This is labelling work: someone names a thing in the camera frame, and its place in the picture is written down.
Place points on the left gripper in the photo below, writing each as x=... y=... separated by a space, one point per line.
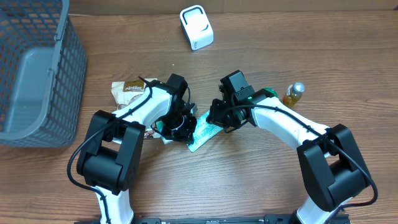
x=184 y=134

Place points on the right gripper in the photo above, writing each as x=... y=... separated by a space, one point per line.
x=219 y=119

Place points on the teal tissue pack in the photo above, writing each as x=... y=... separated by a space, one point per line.
x=204 y=131

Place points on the green lid seasoning jar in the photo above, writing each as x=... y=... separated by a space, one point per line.
x=269 y=92

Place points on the brown white snack bag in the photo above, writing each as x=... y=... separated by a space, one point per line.
x=125 y=93

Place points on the yellow dish soap bottle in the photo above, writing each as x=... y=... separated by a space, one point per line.
x=293 y=94

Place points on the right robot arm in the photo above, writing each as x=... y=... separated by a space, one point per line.
x=332 y=166

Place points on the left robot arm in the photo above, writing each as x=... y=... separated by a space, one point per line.
x=107 y=162

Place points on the white barcode scanner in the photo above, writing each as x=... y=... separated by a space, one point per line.
x=196 y=27

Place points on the grey plastic shopping basket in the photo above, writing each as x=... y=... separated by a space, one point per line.
x=43 y=70

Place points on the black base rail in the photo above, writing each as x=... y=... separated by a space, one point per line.
x=217 y=220

